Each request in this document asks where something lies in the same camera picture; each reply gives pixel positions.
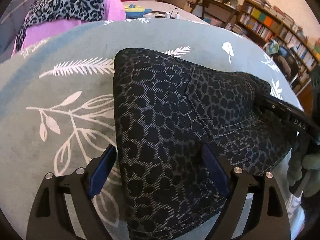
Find dark leopard print pants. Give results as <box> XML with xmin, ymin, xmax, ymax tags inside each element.
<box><xmin>113</xmin><ymin>48</ymin><xmax>296</xmax><ymax>239</ymax></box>

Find grey gloved hand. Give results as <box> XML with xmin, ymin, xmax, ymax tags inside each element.
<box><xmin>287</xmin><ymin>134</ymin><xmax>319</xmax><ymax>198</ymax></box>

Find wooden bookshelf with books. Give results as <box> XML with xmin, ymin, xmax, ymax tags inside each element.
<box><xmin>237</xmin><ymin>0</ymin><xmax>319</xmax><ymax>93</ymax></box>

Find grey leaf print bedspread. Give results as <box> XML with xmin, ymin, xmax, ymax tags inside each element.
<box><xmin>1</xmin><ymin>18</ymin><xmax>300</xmax><ymax>238</ymax></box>

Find dark wooden side table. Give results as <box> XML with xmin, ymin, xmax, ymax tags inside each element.
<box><xmin>190</xmin><ymin>0</ymin><xmax>239</xmax><ymax>28</ymax></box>

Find pink garment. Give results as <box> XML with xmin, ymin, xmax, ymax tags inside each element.
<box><xmin>20</xmin><ymin>0</ymin><xmax>126</xmax><ymax>50</ymax></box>

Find yellow blue toy pot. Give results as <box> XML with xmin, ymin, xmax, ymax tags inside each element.
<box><xmin>124</xmin><ymin>4</ymin><xmax>152</xmax><ymax>20</ymax></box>

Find grey leopard print garment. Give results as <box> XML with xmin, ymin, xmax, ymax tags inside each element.
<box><xmin>15</xmin><ymin>0</ymin><xmax>104</xmax><ymax>51</ymax></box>

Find dark grey quilted pillow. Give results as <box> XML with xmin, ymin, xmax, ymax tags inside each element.
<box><xmin>1</xmin><ymin>0</ymin><xmax>35</xmax><ymax>56</ymax></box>

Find white charger with cable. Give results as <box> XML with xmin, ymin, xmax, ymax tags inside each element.
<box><xmin>165</xmin><ymin>8</ymin><xmax>180</xmax><ymax>20</ymax></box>

